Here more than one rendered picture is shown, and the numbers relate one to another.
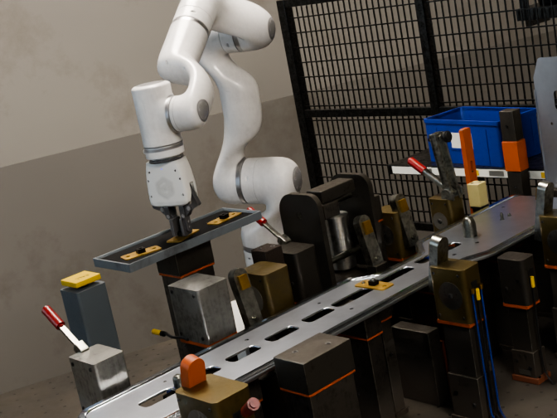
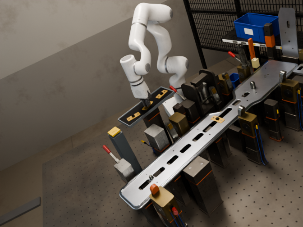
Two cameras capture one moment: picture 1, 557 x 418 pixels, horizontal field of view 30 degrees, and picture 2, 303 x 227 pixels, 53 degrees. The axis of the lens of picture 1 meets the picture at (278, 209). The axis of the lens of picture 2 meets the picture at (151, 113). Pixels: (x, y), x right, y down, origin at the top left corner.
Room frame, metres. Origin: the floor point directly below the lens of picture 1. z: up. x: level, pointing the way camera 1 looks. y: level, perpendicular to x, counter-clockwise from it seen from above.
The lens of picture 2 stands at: (0.65, -0.20, 2.15)
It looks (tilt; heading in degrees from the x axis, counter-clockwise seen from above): 33 degrees down; 15
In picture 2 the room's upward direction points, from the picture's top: 24 degrees counter-clockwise
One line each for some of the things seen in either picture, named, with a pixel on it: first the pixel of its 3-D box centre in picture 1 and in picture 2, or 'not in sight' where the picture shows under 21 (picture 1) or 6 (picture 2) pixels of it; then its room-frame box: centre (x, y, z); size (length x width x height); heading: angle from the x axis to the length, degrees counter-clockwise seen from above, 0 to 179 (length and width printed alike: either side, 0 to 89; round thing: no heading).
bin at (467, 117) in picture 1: (481, 135); (256, 27); (2.96, -0.62, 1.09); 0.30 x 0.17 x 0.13; 32
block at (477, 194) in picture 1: (486, 250); (259, 81); (2.55, -0.50, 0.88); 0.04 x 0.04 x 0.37; 40
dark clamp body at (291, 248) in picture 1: (302, 326); (193, 125); (2.24, 0.00, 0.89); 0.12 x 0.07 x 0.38; 40
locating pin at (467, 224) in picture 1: (469, 228); (252, 85); (2.32, -0.43, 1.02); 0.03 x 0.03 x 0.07
